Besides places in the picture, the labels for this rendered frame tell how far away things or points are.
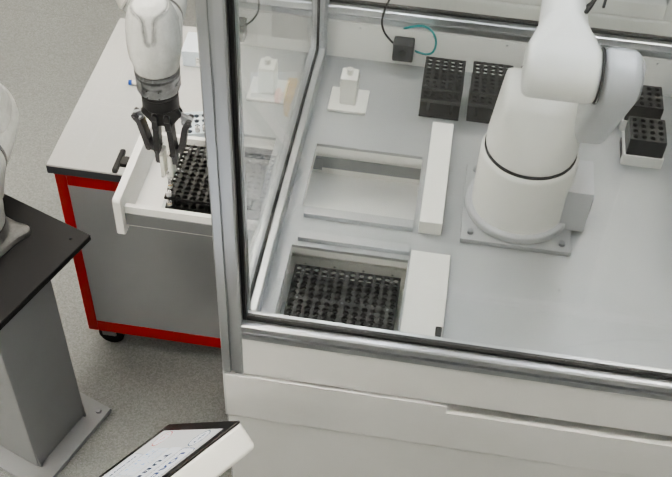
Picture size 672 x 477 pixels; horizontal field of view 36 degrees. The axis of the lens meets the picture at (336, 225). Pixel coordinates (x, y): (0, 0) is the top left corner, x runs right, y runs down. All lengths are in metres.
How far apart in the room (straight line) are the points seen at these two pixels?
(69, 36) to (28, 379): 1.95
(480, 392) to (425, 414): 0.13
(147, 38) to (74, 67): 2.18
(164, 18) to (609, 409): 1.08
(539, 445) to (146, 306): 1.35
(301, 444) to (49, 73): 2.39
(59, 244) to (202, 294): 0.58
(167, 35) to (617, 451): 1.14
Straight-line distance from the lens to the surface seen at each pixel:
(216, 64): 1.44
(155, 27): 2.01
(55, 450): 3.03
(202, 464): 1.58
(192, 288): 2.88
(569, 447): 2.04
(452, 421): 1.99
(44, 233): 2.47
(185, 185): 2.36
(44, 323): 2.67
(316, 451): 2.14
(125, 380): 3.14
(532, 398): 1.91
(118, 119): 2.75
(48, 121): 3.96
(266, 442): 2.15
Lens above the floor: 2.55
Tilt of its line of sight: 47 degrees down
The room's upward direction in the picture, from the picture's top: 3 degrees clockwise
